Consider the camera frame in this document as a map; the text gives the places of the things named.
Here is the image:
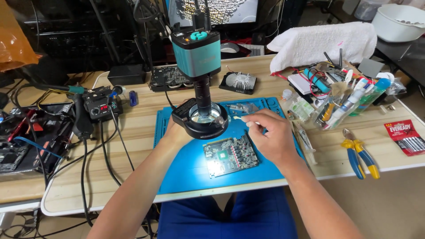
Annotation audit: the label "person's right hand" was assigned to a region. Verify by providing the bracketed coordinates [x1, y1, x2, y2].
[241, 108, 301, 169]

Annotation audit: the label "person's left hand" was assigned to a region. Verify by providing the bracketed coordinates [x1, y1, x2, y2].
[163, 116, 196, 150]

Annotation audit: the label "white cotton swab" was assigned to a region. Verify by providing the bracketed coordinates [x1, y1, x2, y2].
[233, 116, 261, 126]

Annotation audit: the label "clear syringe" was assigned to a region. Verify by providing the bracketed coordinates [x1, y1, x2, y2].
[292, 121, 318, 165]

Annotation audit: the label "blue silicone work mat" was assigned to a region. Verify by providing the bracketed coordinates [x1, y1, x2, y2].
[153, 97, 305, 195]

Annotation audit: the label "clear plastic bag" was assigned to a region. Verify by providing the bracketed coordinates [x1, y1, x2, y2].
[286, 96, 315, 122]

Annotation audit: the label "green circuit board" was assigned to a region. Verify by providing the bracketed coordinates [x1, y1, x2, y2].
[203, 134, 260, 178]

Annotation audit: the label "black graphics card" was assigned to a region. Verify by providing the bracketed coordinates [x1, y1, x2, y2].
[148, 65, 195, 92]

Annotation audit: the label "round aluminium heatsink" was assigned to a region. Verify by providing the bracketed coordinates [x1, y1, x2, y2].
[219, 71, 257, 95]

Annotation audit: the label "clear cup of tools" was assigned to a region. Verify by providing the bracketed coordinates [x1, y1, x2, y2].
[311, 78, 369, 130]

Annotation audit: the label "black soldering station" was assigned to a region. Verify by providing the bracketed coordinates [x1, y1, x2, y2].
[82, 86, 124, 121]

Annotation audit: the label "heap of electronic parts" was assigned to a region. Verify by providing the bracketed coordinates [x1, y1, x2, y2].
[270, 48, 407, 110]

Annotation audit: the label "white keyboard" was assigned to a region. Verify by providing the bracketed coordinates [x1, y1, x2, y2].
[240, 43, 265, 57]

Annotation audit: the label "person's blue trousers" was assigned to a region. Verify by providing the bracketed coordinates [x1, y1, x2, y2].
[157, 187, 299, 239]

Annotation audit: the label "yellow blue pliers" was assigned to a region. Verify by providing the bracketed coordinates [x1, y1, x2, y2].
[341, 128, 381, 180]

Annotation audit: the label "grey computer mouse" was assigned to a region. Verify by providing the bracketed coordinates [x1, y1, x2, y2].
[220, 42, 240, 54]

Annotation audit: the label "white towel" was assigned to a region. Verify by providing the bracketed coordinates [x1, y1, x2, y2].
[267, 21, 378, 74]

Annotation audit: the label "green liquid bottle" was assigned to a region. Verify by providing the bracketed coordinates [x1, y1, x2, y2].
[349, 78, 392, 117]

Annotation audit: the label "computer monitor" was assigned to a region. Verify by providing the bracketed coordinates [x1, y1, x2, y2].
[163, 0, 260, 28]

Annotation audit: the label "red battery pack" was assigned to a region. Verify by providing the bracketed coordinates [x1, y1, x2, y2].
[384, 119, 425, 157]

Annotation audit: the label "pile of black electronics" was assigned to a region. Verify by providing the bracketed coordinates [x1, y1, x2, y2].
[0, 102, 75, 176]

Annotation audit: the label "white plastic basin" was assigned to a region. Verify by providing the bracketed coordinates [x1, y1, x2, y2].
[371, 3, 425, 43]

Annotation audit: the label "orange plastic bag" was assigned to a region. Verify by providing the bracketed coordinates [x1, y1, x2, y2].
[0, 0, 43, 72]

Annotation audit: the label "black ring light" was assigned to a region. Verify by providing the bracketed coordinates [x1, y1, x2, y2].
[171, 98, 231, 140]

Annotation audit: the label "soldering iron handle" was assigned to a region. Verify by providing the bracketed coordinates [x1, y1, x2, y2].
[107, 85, 127, 105]

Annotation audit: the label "teal microscope camera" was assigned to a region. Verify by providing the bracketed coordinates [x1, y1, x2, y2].
[171, 31, 222, 117]

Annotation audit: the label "black hot air handle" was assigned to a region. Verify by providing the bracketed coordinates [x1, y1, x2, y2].
[72, 93, 95, 141]

